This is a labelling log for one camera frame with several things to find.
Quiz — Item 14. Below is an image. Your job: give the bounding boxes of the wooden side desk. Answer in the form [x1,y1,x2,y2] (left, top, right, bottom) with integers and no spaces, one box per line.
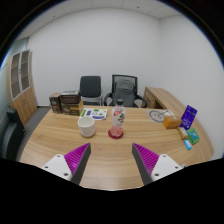
[142,86,188,116]

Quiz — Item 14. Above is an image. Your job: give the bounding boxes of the tan small box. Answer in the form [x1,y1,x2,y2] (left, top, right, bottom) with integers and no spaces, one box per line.
[176,126,190,140]

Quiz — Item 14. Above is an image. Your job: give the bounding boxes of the tall dark brown box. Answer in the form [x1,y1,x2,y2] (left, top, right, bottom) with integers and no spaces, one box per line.
[48,92,63,114]

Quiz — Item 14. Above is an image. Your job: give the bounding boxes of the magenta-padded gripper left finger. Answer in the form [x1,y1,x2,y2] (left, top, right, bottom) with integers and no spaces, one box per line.
[41,142,92,185]

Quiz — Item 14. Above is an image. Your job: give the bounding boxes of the clear black-capped drink bottle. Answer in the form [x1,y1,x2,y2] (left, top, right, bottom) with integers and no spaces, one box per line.
[109,98,127,138]

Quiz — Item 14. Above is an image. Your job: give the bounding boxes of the purple upright box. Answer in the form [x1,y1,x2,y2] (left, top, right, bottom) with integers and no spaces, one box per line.
[180,104,198,130]

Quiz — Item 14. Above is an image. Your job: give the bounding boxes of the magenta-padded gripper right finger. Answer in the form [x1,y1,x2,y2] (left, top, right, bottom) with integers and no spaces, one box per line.
[131,142,184,186]

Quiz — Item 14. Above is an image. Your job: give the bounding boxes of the wooden glass-door cabinet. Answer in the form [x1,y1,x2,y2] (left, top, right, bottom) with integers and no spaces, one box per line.
[6,49,38,125]

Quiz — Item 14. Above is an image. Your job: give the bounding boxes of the black cardboard box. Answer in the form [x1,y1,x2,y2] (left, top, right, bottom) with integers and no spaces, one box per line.
[60,90,81,105]

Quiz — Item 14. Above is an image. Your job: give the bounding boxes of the orange wooden box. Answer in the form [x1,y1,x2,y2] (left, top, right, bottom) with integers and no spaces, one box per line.
[162,115,183,130]

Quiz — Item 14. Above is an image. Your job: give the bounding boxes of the grey backpack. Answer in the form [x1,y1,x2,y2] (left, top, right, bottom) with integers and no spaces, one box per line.
[114,78,136,107]

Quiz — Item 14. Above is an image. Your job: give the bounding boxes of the flat round red coaster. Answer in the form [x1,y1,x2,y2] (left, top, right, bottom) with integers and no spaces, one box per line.
[107,128,125,140]

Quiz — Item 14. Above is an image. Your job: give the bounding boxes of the brown box with tan side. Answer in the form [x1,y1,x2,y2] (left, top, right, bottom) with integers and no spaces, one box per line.
[60,100,84,117]

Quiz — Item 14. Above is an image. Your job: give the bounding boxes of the white patterned cup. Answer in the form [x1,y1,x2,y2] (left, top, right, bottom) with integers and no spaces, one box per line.
[77,115,97,138]

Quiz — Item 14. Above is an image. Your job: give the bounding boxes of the sheet with round print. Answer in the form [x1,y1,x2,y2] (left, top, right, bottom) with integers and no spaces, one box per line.
[148,109,176,124]

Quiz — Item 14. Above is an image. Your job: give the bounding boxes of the black leather sofa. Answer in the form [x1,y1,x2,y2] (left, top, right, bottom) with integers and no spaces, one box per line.
[0,107,26,161]

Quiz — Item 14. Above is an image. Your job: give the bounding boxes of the black mesh office chair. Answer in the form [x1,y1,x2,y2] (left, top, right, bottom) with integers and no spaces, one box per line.
[103,74,148,108]

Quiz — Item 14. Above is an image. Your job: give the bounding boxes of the dark grey office chair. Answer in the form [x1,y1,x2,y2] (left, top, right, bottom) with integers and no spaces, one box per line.
[78,75,104,106]

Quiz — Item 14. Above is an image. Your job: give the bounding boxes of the green small box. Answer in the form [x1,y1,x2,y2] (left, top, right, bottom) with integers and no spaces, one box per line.
[185,127,201,145]

